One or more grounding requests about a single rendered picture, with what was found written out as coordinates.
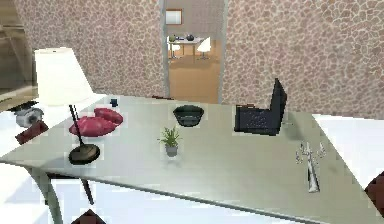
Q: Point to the green houseplant in grey pot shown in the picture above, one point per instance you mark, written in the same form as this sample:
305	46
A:
170	138

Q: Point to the black bowl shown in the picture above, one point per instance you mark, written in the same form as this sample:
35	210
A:
188	115

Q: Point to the grey table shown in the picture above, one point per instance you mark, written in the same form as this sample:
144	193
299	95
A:
216	160

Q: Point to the white chair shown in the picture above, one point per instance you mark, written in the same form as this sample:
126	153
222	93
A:
204	46
174	49

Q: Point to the white dining table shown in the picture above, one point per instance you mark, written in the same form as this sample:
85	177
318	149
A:
185	42

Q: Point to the black laptop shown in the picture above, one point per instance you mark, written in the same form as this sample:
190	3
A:
263	116

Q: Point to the black round vase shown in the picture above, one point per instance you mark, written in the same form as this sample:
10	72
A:
190	37

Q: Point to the green round object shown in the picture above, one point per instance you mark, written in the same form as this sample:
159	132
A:
172	38

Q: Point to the small dark blue cup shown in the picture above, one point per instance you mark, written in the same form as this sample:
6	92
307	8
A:
114	102

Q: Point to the red cushion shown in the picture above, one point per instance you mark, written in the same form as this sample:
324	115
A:
110	114
95	126

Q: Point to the silver candelabra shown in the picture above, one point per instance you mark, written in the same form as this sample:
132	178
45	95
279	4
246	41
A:
312	166

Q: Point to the white shade table lamp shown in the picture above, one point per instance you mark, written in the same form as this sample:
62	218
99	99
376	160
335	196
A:
60	80

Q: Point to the dark red chair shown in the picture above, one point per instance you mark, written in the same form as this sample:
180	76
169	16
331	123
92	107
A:
88	217
376	193

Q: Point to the dark red box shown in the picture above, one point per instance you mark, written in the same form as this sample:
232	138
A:
31	132

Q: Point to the grey round device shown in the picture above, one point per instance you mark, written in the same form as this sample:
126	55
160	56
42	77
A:
28	116

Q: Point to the framed wall picture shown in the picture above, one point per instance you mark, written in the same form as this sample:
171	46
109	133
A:
173	16

